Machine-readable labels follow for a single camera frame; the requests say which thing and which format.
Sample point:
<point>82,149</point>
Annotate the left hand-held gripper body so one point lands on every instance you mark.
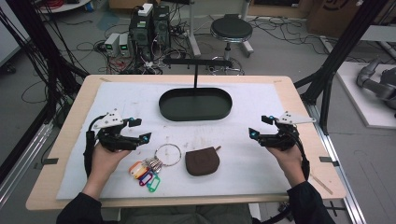
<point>109,140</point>

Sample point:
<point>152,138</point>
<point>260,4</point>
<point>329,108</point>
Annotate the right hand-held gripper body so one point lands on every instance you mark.
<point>281,139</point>

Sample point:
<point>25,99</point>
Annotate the black oval tray with hanger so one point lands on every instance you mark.
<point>193,107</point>

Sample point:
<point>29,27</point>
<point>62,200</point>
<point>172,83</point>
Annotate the brown zip pouch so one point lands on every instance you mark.
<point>201,161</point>

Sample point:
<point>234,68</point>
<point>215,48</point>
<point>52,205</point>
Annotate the person's left hand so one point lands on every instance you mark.
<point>104,165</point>

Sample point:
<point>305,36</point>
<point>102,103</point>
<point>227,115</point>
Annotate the person's right hand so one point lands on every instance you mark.
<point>289,163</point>

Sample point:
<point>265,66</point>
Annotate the black tape strip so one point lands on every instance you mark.
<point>328,160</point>
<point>49,161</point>

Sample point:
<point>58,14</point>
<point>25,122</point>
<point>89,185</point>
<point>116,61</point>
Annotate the white foam mat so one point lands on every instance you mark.
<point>218,186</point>

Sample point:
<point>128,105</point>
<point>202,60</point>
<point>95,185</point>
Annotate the grey power supply unit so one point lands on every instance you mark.
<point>112,43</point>
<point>124,45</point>

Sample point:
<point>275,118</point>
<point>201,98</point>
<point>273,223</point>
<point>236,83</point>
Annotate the white desk leg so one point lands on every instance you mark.
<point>193,34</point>
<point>246,43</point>

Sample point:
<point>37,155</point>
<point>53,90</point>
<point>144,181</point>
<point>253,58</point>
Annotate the white platform board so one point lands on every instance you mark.
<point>355,99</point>

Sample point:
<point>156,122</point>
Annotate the person's lap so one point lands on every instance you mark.
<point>186,214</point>

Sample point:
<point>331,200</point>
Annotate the black computer tower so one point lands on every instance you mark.
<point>140,34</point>
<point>162,26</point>

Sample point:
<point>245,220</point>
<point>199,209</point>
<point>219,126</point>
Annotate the black round stool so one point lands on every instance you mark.
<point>231,29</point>

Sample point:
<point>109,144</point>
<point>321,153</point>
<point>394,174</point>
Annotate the white box on tower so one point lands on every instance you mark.
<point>145,9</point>

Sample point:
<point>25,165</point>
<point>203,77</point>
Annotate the cardboard box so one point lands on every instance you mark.
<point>336,15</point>

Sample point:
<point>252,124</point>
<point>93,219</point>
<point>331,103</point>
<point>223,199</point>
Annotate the aluminium rail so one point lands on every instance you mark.
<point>21,158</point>
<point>337,174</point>

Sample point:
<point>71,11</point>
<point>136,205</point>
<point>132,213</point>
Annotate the black metal frame post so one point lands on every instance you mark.
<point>339,53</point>

